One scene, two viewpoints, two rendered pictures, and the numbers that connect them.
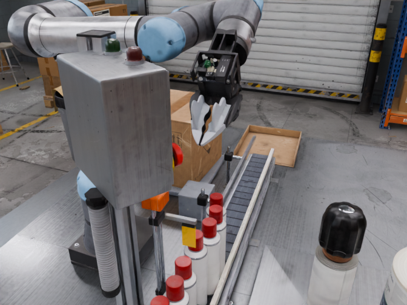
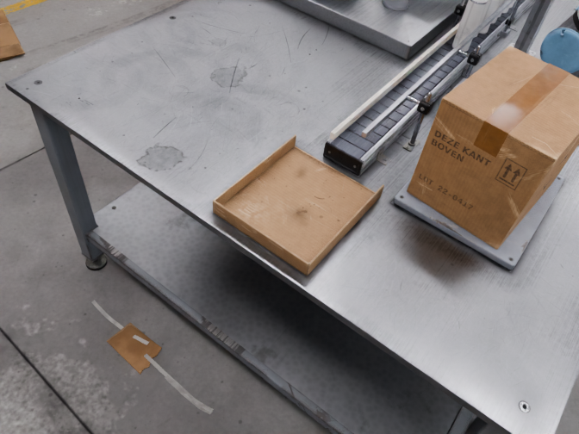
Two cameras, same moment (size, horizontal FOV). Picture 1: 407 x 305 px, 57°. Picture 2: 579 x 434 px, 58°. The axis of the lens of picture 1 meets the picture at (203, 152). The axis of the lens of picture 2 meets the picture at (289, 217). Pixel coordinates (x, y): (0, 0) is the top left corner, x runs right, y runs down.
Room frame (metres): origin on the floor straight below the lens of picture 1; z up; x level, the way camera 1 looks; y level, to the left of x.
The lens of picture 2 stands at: (2.33, -0.15, 1.71)
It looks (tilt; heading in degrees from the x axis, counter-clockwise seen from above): 49 degrees down; 192
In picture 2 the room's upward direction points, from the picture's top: 8 degrees clockwise
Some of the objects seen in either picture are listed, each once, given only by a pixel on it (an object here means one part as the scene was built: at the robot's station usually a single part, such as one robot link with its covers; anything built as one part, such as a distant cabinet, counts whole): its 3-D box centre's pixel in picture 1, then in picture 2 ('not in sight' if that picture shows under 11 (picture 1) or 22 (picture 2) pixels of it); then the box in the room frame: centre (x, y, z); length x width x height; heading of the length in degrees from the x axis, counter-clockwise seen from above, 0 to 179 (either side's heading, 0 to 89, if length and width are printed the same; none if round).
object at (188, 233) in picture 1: (188, 235); not in sight; (0.61, 0.03, 1.09); 0.03 x 0.01 x 0.06; 71
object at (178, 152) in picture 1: (171, 155); not in sight; (0.52, 0.05, 1.33); 0.04 x 0.03 x 0.04; 36
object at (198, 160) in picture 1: (180, 136); (503, 145); (1.33, 0.09, 0.99); 0.30 x 0.24 x 0.27; 156
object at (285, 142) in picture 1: (269, 144); (300, 198); (1.54, -0.30, 0.85); 0.30 x 0.26 x 0.04; 161
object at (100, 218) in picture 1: (104, 245); not in sight; (0.48, 0.16, 1.18); 0.04 x 0.04 x 0.21
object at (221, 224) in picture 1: (215, 242); not in sight; (0.72, -0.03, 0.98); 0.05 x 0.05 x 0.20
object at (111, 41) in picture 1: (112, 46); not in sight; (0.57, 0.14, 1.49); 0.03 x 0.03 x 0.02
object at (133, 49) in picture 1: (134, 54); not in sight; (0.51, 0.09, 1.49); 0.03 x 0.03 x 0.02
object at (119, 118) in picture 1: (117, 122); not in sight; (0.53, 0.13, 1.38); 0.17 x 0.10 x 0.19; 36
